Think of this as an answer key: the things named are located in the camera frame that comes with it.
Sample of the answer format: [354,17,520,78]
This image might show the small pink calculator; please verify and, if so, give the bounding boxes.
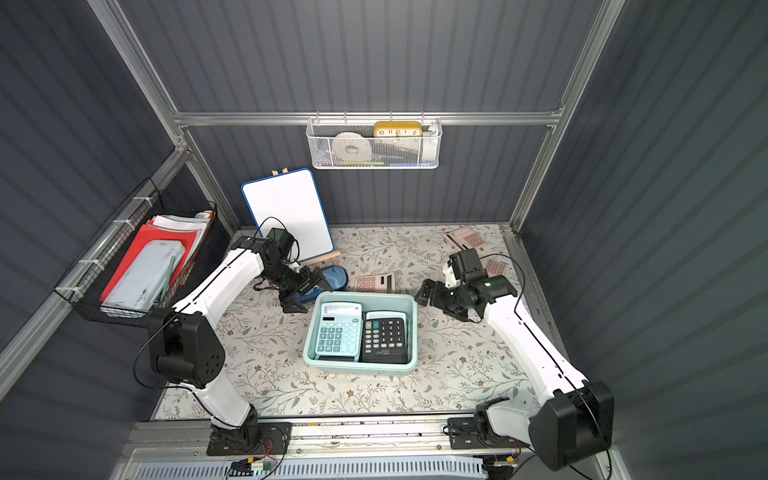
[352,272,397,294]

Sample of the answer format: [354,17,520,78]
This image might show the black calculator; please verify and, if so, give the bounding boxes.
[359,317,409,364]

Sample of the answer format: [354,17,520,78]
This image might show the mint green storage box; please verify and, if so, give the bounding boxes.
[303,291,418,375]

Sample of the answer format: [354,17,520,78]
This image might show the pink calculator back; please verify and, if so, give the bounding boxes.
[446,227,486,250]

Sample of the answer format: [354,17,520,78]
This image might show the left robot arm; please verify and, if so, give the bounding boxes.
[145,228,332,456]

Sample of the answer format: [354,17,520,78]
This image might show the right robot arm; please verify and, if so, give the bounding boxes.
[415,276,615,471]

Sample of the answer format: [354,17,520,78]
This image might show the blue dinosaur pencil case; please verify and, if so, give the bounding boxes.
[295,265,349,304]

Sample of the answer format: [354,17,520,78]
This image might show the blue framed whiteboard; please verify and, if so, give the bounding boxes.
[241,168,335,261]

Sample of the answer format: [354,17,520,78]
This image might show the white tape roll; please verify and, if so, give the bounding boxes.
[331,132,373,163]

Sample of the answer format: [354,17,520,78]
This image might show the red folder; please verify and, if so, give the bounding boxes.
[99,216,206,310]

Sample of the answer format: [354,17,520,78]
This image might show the grey document case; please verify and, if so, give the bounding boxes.
[101,240,185,318]

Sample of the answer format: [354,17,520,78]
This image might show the yellow clock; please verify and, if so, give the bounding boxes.
[373,120,423,138]

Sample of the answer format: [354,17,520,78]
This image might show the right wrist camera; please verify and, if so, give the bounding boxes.
[443,249,487,288]

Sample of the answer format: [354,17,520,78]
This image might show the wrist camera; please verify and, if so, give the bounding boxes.
[443,249,487,288]
[266,228,298,260]

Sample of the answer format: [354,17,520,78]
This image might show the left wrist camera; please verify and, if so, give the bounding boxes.
[266,228,298,260]

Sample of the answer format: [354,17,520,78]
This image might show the white mesh wall basket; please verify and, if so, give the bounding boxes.
[306,116,443,170]

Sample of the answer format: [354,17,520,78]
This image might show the black wire wall basket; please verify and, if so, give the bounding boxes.
[54,181,224,327]

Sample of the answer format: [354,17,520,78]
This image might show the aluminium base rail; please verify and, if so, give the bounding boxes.
[125,413,613,463]

